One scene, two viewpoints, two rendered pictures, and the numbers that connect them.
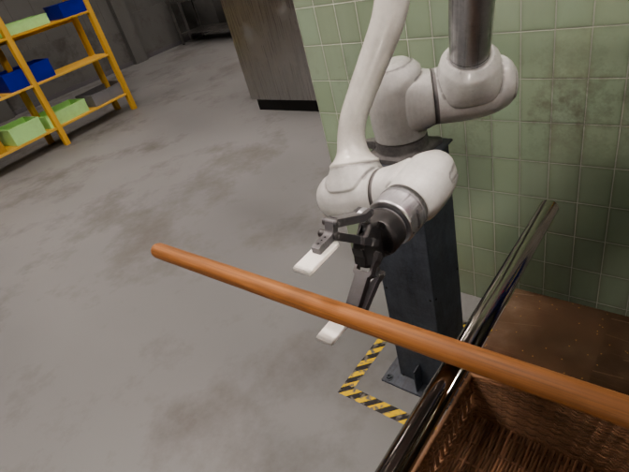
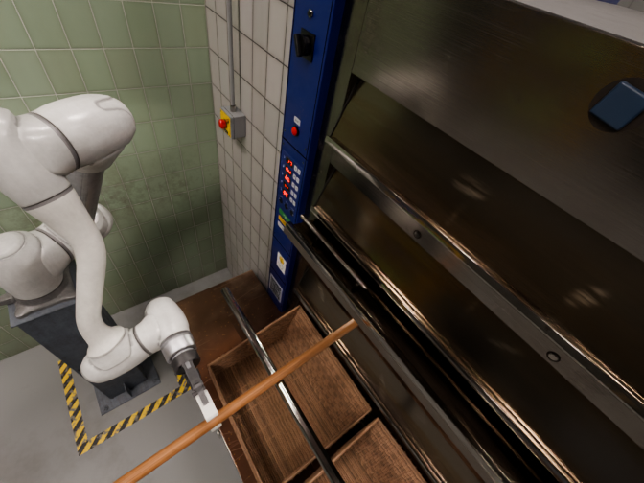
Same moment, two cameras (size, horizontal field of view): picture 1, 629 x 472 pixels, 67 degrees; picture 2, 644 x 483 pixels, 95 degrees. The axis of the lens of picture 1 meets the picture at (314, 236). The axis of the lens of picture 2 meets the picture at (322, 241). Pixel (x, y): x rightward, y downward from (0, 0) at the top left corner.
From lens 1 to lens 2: 65 cm
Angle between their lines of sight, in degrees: 70
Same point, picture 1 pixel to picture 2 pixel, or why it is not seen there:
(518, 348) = (196, 333)
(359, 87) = (94, 303)
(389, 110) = (34, 277)
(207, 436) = not seen: outside the picture
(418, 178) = (176, 323)
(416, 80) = (41, 246)
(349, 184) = (126, 356)
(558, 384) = (310, 354)
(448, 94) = not seen: hidden behind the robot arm
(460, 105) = not seen: hidden behind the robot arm
